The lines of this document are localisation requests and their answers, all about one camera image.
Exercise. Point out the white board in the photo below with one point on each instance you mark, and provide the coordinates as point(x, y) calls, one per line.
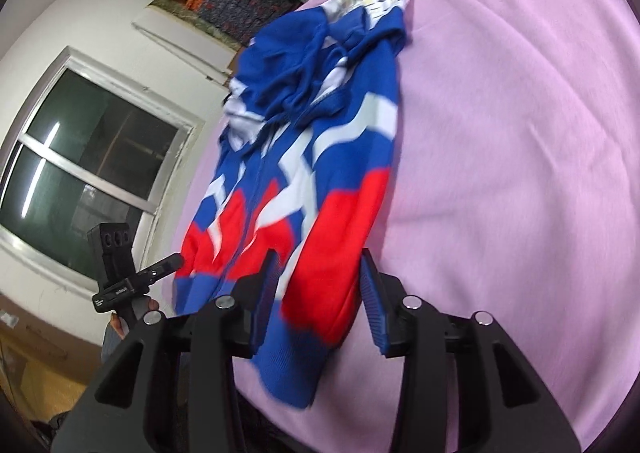
point(185, 40)

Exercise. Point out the pink printed blanket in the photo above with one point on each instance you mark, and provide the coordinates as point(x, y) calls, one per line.
point(500, 183)

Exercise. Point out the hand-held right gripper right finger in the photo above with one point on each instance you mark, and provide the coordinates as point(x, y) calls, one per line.
point(374, 305)

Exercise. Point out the sliding glass window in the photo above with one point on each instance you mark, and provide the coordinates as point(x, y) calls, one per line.
point(90, 163)

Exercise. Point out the stack of dark patterned boxes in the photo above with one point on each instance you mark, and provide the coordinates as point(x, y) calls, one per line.
point(250, 3)

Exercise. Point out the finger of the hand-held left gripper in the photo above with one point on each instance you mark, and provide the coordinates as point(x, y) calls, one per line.
point(165, 267)

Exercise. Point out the green patterned board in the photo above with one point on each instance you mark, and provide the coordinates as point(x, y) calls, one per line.
point(200, 19)

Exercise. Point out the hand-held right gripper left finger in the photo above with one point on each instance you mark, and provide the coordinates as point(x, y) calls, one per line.
point(266, 298)

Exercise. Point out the blue red white hooded jacket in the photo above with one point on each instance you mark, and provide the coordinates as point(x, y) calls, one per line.
point(320, 158)

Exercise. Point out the person's left hand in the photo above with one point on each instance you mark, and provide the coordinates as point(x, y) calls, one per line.
point(153, 306)

